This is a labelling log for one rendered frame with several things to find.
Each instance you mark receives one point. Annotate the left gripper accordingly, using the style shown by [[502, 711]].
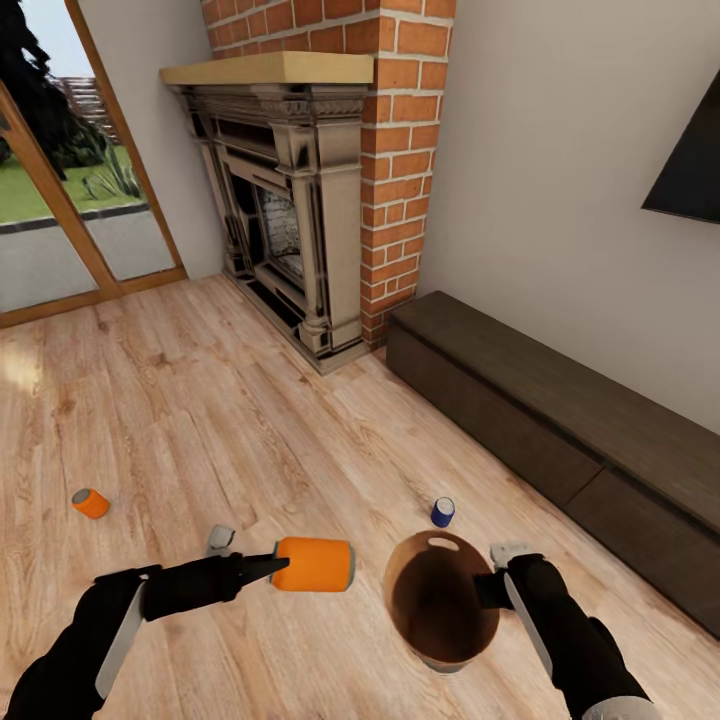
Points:
[[215, 579]]

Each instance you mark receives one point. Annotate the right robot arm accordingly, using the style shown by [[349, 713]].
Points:
[[579, 655]]

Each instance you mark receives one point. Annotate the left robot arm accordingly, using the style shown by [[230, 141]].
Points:
[[74, 679]]

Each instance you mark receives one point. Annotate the can of soda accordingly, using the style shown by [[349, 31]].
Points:
[[90, 503], [443, 512], [324, 565]]

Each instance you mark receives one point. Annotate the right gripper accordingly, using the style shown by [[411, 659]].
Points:
[[490, 591]]

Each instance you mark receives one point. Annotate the trash can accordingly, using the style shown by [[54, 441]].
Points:
[[432, 603]]

